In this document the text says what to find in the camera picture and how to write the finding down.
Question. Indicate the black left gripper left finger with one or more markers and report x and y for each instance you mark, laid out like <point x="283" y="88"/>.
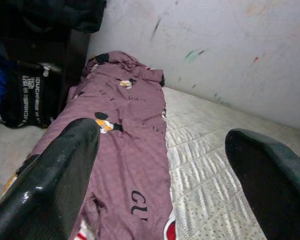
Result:
<point x="47" y="187"/>

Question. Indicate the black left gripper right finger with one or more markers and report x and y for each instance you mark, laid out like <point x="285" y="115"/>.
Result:
<point x="277" y="190"/>

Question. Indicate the purple cartoon print blanket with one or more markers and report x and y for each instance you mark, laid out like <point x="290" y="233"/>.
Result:
<point x="130" y="155"/>

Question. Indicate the white quilted mattress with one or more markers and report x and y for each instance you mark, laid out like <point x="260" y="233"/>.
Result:
<point x="215" y="150"/>

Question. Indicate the black bag white print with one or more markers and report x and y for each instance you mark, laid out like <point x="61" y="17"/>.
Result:
<point x="30" y="100"/>

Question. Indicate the black hanging garment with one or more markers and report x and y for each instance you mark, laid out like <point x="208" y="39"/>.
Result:
<point x="52" y="15"/>

